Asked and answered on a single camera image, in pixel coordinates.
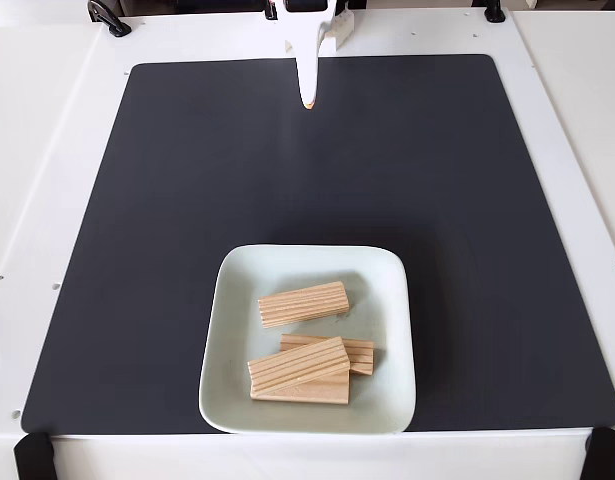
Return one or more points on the grooved wooden block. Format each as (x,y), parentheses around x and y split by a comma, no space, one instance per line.
(317,391)
(297,364)
(304,304)
(363,352)

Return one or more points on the white square plate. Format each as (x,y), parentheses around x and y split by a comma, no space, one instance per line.
(232,325)

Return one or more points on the black base clamp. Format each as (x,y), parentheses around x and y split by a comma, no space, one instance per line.
(270,9)

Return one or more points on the black table clamp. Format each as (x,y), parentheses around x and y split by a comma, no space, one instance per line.
(607,455)
(109,17)
(33,457)
(494,11)

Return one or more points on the black table mat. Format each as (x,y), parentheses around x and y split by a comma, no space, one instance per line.
(137,250)

